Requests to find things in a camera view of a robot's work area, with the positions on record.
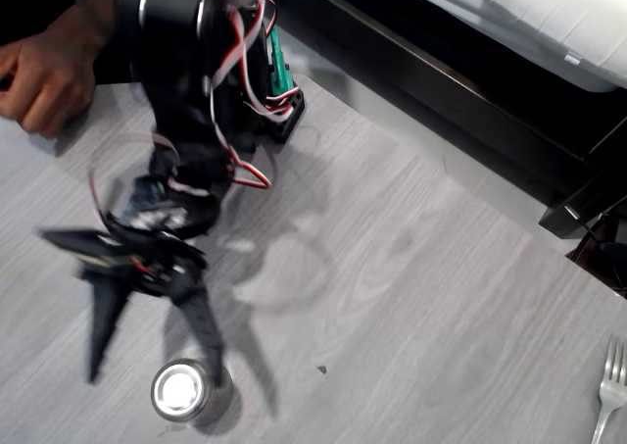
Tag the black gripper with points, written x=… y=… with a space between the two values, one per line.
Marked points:
x=164 y=273

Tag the shiny steel cup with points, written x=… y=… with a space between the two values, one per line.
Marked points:
x=178 y=390

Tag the black perforated arm base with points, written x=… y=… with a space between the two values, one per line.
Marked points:
x=289 y=120

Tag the person's forearm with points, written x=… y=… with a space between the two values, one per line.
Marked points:
x=93 y=17

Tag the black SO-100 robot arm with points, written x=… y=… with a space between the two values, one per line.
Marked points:
x=171 y=47

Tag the person's bare hand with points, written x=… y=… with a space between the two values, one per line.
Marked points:
x=49 y=81

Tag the green circuit board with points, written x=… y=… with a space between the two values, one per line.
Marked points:
x=281 y=71

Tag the silver metal fork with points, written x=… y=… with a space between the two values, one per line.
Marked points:
x=612 y=390

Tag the grey mattress tag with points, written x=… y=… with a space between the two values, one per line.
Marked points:
x=573 y=59

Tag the white mattress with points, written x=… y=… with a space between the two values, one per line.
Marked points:
x=539 y=3

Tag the black perforated mount bracket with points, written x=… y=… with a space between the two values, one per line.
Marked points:
x=78 y=243

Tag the dark wooden bed frame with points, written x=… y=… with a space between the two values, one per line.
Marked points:
x=490 y=120

